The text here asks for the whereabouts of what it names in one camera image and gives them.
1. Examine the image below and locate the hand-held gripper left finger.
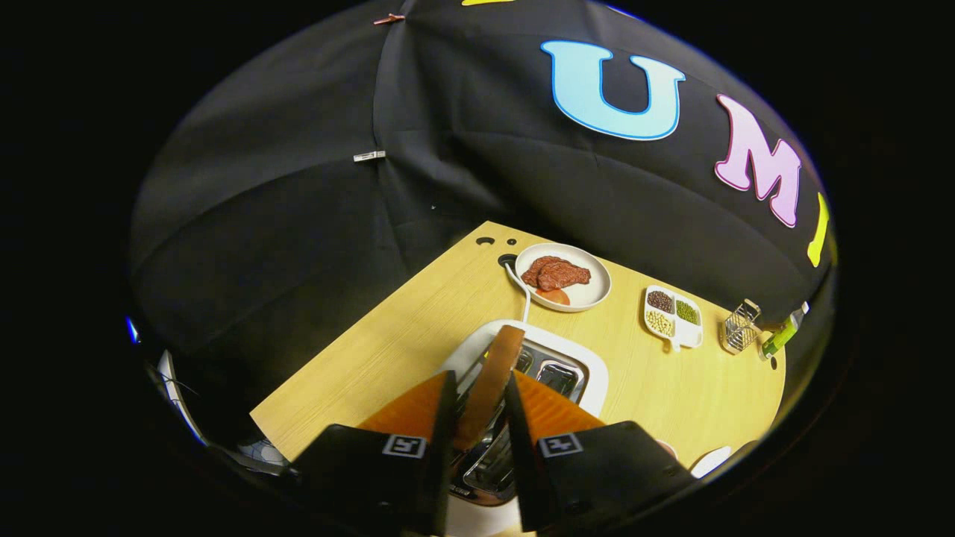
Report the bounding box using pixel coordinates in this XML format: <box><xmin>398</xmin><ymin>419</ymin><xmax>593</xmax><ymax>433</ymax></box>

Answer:
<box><xmin>287</xmin><ymin>370</ymin><xmax>458</xmax><ymax>536</ymax></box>

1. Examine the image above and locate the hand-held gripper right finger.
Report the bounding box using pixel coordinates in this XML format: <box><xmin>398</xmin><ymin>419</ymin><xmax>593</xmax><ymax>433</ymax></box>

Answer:
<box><xmin>504</xmin><ymin>371</ymin><xmax>702</xmax><ymax>534</ymax></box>

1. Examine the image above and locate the toasted bread slice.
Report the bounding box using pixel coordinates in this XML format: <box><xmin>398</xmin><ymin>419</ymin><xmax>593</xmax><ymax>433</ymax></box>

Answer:
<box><xmin>454</xmin><ymin>324</ymin><xmax>526</xmax><ymax>450</ymax></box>

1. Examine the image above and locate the white toaster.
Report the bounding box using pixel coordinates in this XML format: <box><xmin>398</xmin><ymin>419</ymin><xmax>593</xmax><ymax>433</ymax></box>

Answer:
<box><xmin>436</xmin><ymin>319</ymin><xmax>610</xmax><ymax>537</ymax></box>

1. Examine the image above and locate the brown cooked meat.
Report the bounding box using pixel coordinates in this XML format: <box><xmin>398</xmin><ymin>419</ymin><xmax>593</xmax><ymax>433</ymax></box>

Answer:
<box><xmin>521</xmin><ymin>256</ymin><xmax>592</xmax><ymax>292</ymax></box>

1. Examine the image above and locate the white round plate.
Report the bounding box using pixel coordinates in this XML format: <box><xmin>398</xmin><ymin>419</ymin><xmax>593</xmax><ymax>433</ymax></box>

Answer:
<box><xmin>514</xmin><ymin>242</ymin><xmax>613</xmax><ymax>313</ymax></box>

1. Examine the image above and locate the white square plate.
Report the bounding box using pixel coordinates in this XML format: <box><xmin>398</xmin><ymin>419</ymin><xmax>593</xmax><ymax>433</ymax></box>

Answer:
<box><xmin>690</xmin><ymin>445</ymin><xmax>733</xmax><ymax>479</ymax></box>

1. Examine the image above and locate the white divided seasoning dish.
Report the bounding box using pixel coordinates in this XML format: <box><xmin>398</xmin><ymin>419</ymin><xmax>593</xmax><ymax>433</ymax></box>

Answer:
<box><xmin>644</xmin><ymin>285</ymin><xmax>704</xmax><ymax>352</ymax></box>

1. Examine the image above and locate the green-label plastic bottle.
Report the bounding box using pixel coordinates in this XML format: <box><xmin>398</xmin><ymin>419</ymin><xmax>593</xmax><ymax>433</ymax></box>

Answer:
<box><xmin>760</xmin><ymin>302</ymin><xmax>810</xmax><ymax>360</ymax></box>

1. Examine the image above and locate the white toaster cable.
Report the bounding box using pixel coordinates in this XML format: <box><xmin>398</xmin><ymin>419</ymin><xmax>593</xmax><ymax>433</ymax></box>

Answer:
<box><xmin>504</xmin><ymin>261</ymin><xmax>532</xmax><ymax>323</ymax></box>

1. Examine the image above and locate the metal wire utensil holder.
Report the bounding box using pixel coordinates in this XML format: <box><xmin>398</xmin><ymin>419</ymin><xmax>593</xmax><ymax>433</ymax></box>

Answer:
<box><xmin>721</xmin><ymin>299</ymin><xmax>763</xmax><ymax>354</ymax></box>

